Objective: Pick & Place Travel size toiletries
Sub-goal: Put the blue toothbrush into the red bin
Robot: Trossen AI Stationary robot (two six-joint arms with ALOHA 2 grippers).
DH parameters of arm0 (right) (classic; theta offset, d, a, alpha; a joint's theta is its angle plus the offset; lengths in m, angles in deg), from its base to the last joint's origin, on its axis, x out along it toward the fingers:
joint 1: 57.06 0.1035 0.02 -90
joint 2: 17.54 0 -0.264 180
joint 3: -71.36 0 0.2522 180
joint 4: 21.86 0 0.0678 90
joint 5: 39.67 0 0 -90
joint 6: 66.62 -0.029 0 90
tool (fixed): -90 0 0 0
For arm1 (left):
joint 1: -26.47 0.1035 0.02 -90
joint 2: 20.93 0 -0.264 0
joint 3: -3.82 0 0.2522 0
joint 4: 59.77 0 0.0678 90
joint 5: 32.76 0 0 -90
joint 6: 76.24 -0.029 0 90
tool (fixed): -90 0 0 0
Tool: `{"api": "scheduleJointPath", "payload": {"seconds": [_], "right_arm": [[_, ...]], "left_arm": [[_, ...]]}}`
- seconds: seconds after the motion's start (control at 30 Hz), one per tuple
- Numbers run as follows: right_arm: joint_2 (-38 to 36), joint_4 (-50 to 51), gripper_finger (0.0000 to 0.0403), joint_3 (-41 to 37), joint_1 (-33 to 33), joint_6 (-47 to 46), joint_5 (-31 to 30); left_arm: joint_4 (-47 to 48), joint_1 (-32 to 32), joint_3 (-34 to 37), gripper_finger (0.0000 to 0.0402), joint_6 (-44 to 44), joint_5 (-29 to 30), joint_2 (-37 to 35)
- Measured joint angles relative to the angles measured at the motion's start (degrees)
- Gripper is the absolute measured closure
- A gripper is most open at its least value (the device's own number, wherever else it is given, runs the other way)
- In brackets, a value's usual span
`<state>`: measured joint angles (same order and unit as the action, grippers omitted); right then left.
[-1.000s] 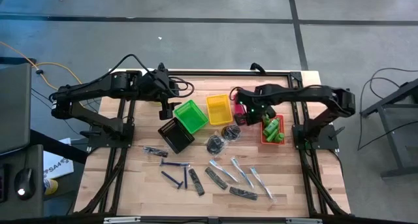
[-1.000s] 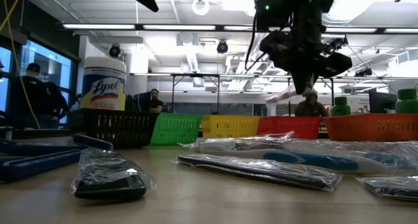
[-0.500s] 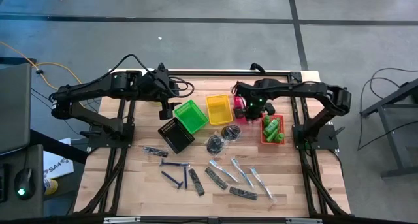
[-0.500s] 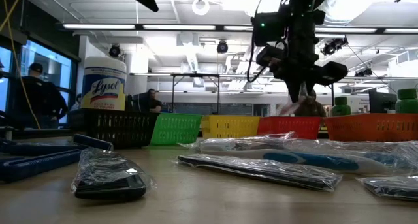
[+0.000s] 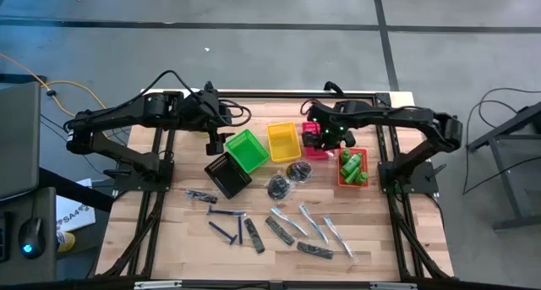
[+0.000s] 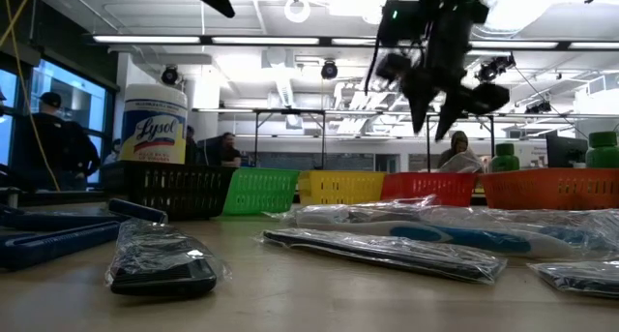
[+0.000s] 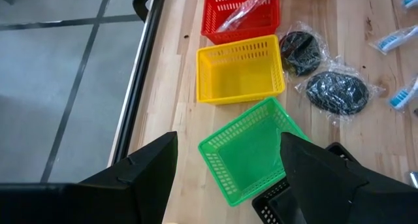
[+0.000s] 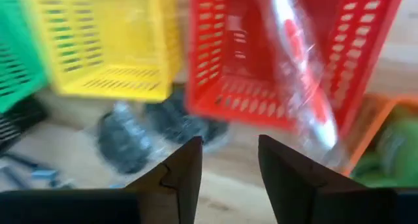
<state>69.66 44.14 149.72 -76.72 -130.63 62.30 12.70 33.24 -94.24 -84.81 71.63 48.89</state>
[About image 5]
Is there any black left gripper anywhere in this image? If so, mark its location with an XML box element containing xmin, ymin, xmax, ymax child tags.
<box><xmin>184</xmin><ymin>89</ymin><xmax>236</xmax><ymax>156</ymax></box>

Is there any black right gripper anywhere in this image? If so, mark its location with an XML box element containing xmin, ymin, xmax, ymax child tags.
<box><xmin>303</xmin><ymin>102</ymin><xmax>357</xmax><ymax>150</ymax></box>

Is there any black bagged hair net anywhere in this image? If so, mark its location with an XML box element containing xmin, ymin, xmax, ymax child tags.
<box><xmin>266</xmin><ymin>174</ymin><xmax>292</xmax><ymax>200</ymax></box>
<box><xmin>286</xmin><ymin>161</ymin><xmax>314</xmax><ymax>183</ymax></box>

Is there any blue toothbrush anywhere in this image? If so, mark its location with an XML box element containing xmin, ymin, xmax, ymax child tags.
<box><xmin>270</xmin><ymin>205</ymin><xmax>309</xmax><ymax>237</ymax></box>
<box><xmin>298</xmin><ymin>203</ymin><xmax>330</xmax><ymax>244</ymax></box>

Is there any black comb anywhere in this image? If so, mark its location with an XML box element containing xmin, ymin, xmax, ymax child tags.
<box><xmin>296</xmin><ymin>241</ymin><xmax>334</xmax><ymax>260</ymax></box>
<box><xmin>243</xmin><ymin>217</ymin><xmax>266</xmax><ymax>254</ymax></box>
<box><xmin>184</xmin><ymin>189</ymin><xmax>219</xmax><ymax>205</ymax></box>
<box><xmin>265</xmin><ymin>216</ymin><xmax>296</xmax><ymax>246</ymax></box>

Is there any red plastic basket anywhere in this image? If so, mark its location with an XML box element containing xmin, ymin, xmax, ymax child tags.
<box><xmin>301</xmin><ymin>121</ymin><xmax>337</xmax><ymax>161</ymax></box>

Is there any green plastic basket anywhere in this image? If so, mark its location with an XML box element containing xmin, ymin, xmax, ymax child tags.
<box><xmin>224</xmin><ymin>129</ymin><xmax>271</xmax><ymax>174</ymax></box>

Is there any black plastic basket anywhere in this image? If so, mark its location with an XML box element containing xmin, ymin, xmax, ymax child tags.
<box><xmin>204</xmin><ymin>151</ymin><xmax>253</xmax><ymax>200</ymax></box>

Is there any orange plastic basket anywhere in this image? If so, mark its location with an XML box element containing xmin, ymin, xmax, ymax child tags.
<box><xmin>336</xmin><ymin>147</ymin><xmax>369</xmax><ymax>189</ymax></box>

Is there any yellow plastic basket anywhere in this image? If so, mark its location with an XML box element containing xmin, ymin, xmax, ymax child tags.
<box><xmin>265</xmin><ymin>121</ymin><xmax>303</xmax><ymax>163</ymax></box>

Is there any black desk bar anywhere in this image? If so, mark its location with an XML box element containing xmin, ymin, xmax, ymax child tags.
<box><xmin>38</xmin><ymin>167</ymin><xmax>115</xmax><ymax>214</ymax></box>

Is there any white printed box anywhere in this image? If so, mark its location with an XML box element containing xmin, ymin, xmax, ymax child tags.
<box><xmin>56</xmin><ymin>178</ymin><xmax>96</xmax><ymax>233</ymax></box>

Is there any yellow and white canister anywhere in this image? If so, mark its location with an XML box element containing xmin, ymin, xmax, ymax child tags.
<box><xmin>57</xmin><ymin>230</ymin><xmax>77</xmax><ymax>254</ymax></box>

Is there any grey monitor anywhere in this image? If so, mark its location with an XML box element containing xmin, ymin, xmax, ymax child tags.
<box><xmin>0</xmin><ymin>81</ymin><xmax>42</xmax><ymax>200</ymax></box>

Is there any black computer mouse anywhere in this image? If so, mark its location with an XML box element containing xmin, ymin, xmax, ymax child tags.
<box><xmin>17</xmin><ymin>216</ymin><xmax>46</xmax><ymax>260</ymax></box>

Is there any dark grey desk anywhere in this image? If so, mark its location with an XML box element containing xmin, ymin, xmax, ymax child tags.
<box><xmin>0</xmin><ymin>186</ymin><xmax>58</xmax><ymax>285</ymax></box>

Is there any black keyboard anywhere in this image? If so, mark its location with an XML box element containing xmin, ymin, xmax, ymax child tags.
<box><xmin>0</xmin><ymin>211</ymin><xmax>13</xmax><ymax>264</ymax></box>

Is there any black curved handle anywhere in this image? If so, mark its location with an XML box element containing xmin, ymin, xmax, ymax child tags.
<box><xmin>323</xmin><ymin>80</ymin><xmax>346</xmax><ymax>95</ymax></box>

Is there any black aluminium table frame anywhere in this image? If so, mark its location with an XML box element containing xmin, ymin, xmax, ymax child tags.
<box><xmin>95</xmin><ymin>90</ymin><xmax>456</xmax><ymax>290</ymax></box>

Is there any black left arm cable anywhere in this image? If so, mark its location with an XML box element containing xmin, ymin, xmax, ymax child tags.
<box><xmin>126</xmin><ymin>68</ymin><xmax>254</xmax><ymax>129</ymax></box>

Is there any silver aluminium bracket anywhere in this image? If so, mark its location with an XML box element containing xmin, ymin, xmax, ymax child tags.
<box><xmin>134</xmin><ymin>280</ymin><xmax>183</xmax><ymax>290</ymax></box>
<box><xmin>370</xmin><ymin>282</ymin><xmax>418</xmax><ymax>290</ymax></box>

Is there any black desk frame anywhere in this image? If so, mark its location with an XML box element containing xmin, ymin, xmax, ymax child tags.
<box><xmin>464</xmin><ymin>100</ymin><xmax>541</xmax><ymax>233</ymax></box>

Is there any black floor cable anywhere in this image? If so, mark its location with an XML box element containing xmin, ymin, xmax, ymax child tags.
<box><xmin>462</xmin><ymin>86</ymin><xmax>541</xmax><ymax>196</ymax></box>

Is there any yellow cable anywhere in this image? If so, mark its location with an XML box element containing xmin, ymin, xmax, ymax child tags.
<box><xmin>0</xmin><ymin>52</ymin><xmax>128</xmax><ymax>139</ymax></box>

